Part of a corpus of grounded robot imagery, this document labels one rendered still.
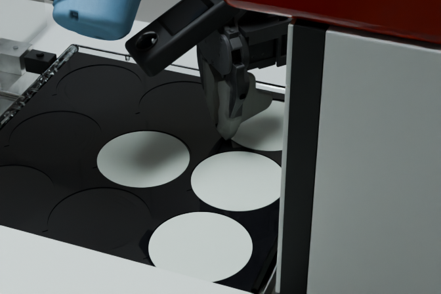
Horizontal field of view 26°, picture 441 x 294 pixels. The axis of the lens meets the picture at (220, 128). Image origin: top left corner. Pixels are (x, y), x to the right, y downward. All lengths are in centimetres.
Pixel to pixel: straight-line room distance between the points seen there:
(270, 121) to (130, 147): 16
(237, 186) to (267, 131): 10
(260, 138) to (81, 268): 32
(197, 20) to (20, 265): 29
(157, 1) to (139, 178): 226
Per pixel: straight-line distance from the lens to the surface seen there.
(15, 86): 122
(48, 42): 141
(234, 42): 95
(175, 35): 94
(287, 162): 68
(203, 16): 94
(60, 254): 83
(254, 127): 107
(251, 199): 98
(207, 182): 100
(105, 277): 80
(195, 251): 92
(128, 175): 101
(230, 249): 92
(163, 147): 105
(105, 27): 87
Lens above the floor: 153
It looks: 36 degrees down
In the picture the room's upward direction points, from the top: straight up
